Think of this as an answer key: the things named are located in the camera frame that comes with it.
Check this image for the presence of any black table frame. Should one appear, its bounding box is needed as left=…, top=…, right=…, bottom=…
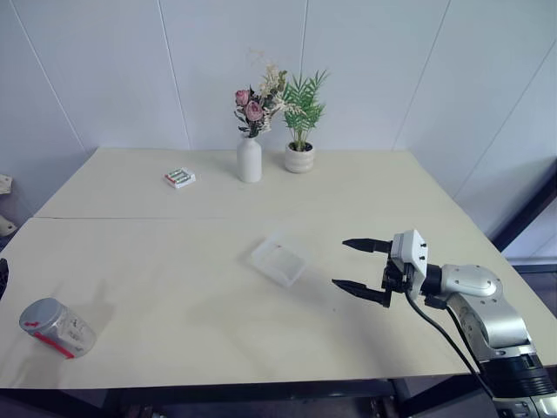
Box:
left=0, top=377, right=493, bottom=418

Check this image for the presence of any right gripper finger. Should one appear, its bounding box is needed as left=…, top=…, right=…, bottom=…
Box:
left=331, top=278, right=392, bottom=308
left=342, top=237, right=394, bottom=256

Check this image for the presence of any clear jar with red band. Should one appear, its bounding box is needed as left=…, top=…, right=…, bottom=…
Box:
left=30, top=303, right=97, bottom=361

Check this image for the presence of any clear plastic tray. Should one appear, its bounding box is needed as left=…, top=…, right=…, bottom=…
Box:
left=251, top=230, right=308, bottom=287

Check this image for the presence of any black metal frame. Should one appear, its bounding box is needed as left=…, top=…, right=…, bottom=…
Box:
left=489, top=156, right=557, bottom=275

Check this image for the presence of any green plant in cream pot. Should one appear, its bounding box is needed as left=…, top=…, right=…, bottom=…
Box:
left=280, top=68, right=330, bottom=174

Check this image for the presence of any grey jar lid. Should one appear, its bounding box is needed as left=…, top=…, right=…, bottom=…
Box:
left=18, top=297, right=61, bottom=340

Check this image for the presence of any white pack of batteries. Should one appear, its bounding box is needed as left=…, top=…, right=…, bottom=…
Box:
left=163, top=166, right=197, bottom=190

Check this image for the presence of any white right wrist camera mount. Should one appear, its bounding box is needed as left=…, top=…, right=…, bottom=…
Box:
left=389, top=229, right=430, bottom=301

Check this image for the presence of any dried pink flower bouquet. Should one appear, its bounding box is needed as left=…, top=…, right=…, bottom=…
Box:
left=233, top=46, right=301, bottom=140

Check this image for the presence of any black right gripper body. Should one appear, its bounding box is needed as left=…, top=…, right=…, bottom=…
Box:
left=380, top=256, right=413, bottom=294

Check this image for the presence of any white ceramic vase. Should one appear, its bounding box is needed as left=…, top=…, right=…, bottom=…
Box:
left=236, top=133, right=264, bottom=184

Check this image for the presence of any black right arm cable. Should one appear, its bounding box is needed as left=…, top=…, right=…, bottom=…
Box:
left=403, top=289, right=497, bottom=400

